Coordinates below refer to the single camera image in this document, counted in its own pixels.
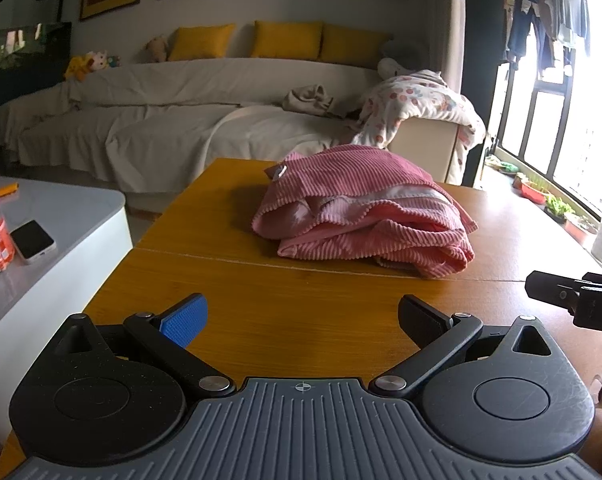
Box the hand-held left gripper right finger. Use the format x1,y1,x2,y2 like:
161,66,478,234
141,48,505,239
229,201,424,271
370,294,556,396

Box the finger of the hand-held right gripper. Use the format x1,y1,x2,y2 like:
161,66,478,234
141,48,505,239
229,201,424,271
525,270,586,307

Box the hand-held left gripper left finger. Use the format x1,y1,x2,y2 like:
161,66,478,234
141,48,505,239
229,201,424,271
56,293,236,397

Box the pink ribbed garment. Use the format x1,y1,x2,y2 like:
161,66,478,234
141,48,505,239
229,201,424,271
252,144,480,279

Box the hanging laundry clothes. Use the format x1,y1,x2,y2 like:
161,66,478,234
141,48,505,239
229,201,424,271
503,0,592,79

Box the terracotta plant pot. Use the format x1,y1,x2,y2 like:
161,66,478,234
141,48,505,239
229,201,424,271
566,212,600,247

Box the small green potted plant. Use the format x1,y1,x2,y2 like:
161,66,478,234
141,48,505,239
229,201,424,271
545,195,570,224

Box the red plant pot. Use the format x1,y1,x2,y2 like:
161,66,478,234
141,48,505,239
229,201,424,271
521,180,548,205

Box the white coffee table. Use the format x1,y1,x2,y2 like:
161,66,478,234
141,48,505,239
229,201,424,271
0,175,134,447

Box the white device black screen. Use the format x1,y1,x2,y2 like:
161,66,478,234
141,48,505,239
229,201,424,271
10,220,58,265

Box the beige covered sofa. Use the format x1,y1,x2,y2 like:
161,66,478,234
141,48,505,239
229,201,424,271
0,57,486,207

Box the floral print blanket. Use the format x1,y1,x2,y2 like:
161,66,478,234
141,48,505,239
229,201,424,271
351,70,486,152

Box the grey pillow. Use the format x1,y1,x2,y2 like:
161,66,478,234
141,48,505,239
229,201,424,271
378,40,428,79

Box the beige teddy bear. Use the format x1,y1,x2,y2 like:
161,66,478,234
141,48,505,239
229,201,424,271
146,36,171,64

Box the yellow plush toy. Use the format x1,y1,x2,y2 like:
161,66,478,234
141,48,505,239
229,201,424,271
63,56,94,81

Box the yellow sofa cushion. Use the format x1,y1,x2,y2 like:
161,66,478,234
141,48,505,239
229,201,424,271
320,24,394,67
168,24,236,62
251,21,324,60

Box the beige curtain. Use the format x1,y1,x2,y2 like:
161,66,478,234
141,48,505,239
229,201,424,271
440,0,470,97

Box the glass fish tank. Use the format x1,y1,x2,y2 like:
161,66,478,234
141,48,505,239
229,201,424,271
0,0,72,71

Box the black window frame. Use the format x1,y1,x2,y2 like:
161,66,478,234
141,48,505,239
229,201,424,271
493,0,602,221

